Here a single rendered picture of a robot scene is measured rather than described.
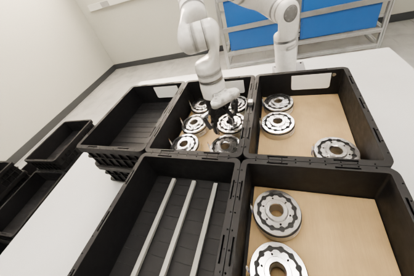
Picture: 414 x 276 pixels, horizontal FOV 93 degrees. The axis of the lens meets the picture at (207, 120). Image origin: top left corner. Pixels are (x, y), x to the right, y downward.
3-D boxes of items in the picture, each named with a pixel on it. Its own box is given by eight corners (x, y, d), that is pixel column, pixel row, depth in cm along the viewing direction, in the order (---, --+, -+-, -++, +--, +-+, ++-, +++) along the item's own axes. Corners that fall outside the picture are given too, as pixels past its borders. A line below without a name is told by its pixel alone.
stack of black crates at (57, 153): (97, 154, 189) (64, 121, 161) (122, 154, 180) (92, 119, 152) (68, 193, 161) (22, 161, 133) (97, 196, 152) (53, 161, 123)
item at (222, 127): (220, 114, 75) (220, 113, 74) (246, 113, 71) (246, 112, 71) (214, 133, 68) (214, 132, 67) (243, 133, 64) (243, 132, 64)
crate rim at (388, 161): (255, 79, 77) (255, 74, 76) (346, 72, 66) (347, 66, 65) (243, 163, 50) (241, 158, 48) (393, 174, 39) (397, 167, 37)
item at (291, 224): (254, 189, 49) (254, 188, 49) (298, 192, 46) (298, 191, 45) (252, 232, 42) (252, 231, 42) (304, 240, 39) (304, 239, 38)
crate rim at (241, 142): (188, 85, 88) (186, 80, 86) (255, 79, 77) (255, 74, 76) (146, 156, 60) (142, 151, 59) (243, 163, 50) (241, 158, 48)
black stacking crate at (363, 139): (258, 99, 83) (255, 76, 76) (340, 95, 72) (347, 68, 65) (247, 183, 56) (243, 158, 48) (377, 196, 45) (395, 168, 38)
